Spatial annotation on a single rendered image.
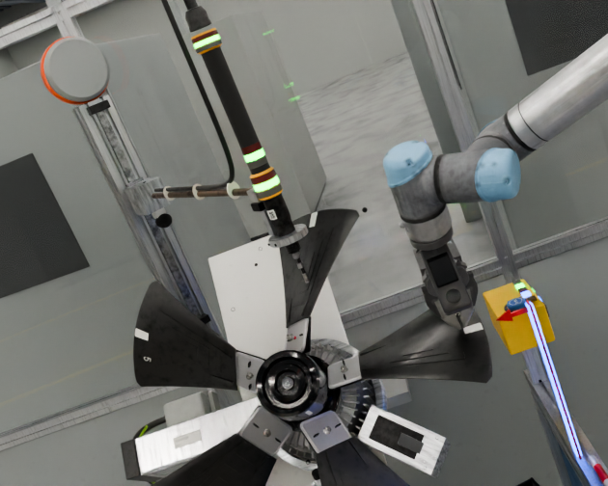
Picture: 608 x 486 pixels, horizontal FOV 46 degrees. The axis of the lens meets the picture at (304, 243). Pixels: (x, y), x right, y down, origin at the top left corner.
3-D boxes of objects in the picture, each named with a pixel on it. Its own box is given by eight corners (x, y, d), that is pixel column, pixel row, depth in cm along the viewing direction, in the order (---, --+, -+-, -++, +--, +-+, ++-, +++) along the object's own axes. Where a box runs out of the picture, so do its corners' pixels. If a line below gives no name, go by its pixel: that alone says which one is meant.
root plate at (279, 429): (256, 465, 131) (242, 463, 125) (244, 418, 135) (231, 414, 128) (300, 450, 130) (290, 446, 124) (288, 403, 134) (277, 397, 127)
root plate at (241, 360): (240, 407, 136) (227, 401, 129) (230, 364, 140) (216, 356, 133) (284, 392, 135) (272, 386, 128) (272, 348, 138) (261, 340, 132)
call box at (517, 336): (494, 331, 167) (481, 291, 164) (536, 316, 166) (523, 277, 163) (512, 362, 152) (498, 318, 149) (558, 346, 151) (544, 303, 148)
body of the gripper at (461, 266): (460, 260, 126) (444, 206, 119) (475, 289, 119) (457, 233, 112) (419, 275, 127) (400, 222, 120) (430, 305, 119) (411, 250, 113)
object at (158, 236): (191, 329, 188) (85, 108, 172) (207, 319, 190) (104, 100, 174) (195, 330, 186) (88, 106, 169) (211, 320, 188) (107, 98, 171)
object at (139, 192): (135, 217, 178) (121, 186, 175) (159, 205, 181) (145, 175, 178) (149, 218, 169) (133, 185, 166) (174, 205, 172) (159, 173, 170)
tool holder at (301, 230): (258, 247, 126) (235, 196, 123) (289, 229, 129) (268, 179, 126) (283, 249, 118) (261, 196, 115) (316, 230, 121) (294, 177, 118)
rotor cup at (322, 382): (279, 443, 134) (257, 435, 122) (260, 369, 140) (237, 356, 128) (351, 418, 132) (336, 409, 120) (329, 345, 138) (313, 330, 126)
